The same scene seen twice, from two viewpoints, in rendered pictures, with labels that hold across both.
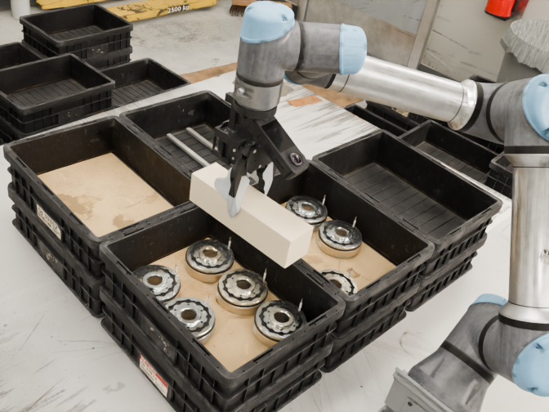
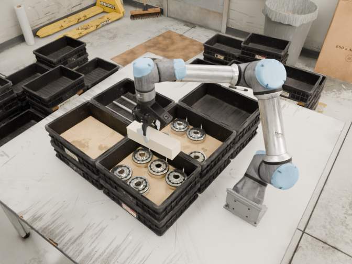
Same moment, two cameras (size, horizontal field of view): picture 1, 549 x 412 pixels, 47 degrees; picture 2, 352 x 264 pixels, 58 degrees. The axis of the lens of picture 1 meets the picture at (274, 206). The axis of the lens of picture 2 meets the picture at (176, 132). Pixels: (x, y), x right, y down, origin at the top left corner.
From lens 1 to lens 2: 0.27 m
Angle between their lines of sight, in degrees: 6
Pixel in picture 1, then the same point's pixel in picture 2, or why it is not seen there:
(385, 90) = (199, 77)
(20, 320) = (69, 198)
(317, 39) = (164, 69)
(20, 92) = (42, 88)
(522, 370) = (274, 182)
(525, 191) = (263, 109)
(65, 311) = (87, 190)
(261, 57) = (143, 81)
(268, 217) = (161, 140)
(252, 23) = (136, 69)
